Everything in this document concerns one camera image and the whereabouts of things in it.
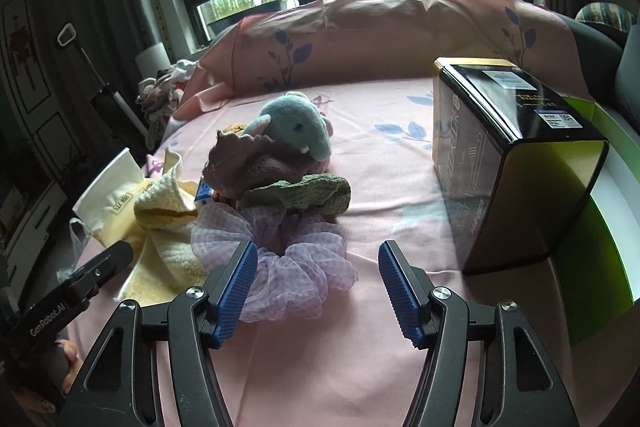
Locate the white cylindrical bin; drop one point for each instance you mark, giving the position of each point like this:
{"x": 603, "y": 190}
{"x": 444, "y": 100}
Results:
{"x": 152, "y": 60}

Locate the teal plush elephant toy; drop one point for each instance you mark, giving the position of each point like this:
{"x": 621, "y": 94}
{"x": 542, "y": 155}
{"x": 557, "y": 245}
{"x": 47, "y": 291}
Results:
{"x": 294, "y": 120}

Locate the white tissue pack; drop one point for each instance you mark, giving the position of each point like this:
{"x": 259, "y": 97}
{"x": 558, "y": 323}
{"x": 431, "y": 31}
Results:
{"x": 109, "y": 191}

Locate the black and gold box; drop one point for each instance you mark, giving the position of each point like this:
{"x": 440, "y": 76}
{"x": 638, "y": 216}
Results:
{"x": 516, "y": 163}

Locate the striped patterned cushion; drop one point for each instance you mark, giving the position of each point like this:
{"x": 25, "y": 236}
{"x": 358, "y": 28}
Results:
{"x": 608, "y": 14}

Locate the pink floral bed sheet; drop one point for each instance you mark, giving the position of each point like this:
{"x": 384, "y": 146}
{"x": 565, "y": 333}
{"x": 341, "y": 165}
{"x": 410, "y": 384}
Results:
{"x": 352, "y": 366}

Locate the green knitted cloth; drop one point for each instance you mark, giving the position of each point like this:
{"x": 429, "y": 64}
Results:
{"x": 325, "y": 193}

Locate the dark grey sofa cushion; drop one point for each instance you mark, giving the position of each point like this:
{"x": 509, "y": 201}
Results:
{"x": 608, "y": 70}

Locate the yellow terry towel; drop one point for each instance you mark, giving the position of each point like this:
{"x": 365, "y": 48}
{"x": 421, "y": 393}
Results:
{"x": 155, "y": 217}

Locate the long black planter box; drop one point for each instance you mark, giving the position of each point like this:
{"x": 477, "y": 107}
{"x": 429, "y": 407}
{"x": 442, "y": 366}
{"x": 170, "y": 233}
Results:
{"x": 215, "y": 28}

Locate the mauve brown knitted cloth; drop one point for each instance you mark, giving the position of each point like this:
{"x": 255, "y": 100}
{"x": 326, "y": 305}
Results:
{"x": 238, "y": 163}

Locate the pink floral pillow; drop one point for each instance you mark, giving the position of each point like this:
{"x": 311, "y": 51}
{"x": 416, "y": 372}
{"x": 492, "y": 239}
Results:
{"x": 329, "y": 42}

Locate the black stick vacuum cleaner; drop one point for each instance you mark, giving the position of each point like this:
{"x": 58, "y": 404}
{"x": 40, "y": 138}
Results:
{"x": 108, "y": 102}

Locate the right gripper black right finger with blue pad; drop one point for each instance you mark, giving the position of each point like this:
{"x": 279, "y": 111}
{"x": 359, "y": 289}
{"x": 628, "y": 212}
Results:
{"x": 518, "y": 384}

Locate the small blue carton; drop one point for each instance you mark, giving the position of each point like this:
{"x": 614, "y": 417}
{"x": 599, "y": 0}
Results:
{"x": 203, "y": 193}

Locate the pile of white clothes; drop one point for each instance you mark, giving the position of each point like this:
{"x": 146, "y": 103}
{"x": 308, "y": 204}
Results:
{"x": 159, "y": 97}

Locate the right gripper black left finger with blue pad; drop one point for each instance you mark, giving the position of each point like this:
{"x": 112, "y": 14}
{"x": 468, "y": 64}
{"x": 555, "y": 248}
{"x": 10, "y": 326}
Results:
{"x": 118, "y": 384}

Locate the lilac mesh scrunchie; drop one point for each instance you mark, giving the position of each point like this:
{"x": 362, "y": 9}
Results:
{"x": 301, "y": 257}

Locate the green open storage box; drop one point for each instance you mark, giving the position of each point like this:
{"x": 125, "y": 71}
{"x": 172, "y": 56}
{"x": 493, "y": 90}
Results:
{"x": 598, "y": 268}

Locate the person's left hand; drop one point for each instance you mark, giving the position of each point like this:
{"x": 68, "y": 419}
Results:
{"x": 70, "y": 356}

